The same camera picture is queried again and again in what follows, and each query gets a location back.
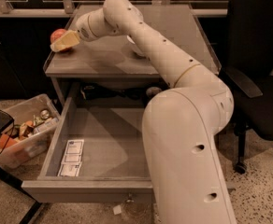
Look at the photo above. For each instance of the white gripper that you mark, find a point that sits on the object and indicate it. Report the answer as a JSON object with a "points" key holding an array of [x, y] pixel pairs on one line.
{"points": [[82, 29]]}

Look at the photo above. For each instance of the red orange apple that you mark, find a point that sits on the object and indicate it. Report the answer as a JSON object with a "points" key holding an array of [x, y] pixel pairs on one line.
{"points": [[57, 34]]}

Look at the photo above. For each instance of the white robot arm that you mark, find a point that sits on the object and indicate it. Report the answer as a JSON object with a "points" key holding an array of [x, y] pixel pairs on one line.
{"points": [[179, 124]]}

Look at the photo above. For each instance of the open grey top drawer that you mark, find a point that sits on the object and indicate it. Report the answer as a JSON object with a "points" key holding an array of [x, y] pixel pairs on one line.
{"points": [[114, 165]]}

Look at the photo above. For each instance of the white ceramic bowl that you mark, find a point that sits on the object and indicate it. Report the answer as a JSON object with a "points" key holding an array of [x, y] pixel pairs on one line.
{"points": [[135, 48]]}

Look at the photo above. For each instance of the clear plastic storage bin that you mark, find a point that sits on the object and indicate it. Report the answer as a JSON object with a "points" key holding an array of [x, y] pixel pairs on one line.
{"points": [[35, 121]]}

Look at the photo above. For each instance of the black tape roll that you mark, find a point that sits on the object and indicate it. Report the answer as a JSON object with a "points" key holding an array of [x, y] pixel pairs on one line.
{"points": [[150, 93]]}

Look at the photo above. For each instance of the white paper packets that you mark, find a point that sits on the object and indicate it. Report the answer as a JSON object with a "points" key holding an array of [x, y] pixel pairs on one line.
{"points": [[72, 158]]}

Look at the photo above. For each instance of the black office chair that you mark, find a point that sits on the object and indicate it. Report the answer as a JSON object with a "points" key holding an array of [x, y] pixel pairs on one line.
{"points": [[248, 69]]}

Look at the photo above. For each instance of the black device with cable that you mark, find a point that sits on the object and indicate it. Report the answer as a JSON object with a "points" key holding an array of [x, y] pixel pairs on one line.
{"points": [[90, 91]]}

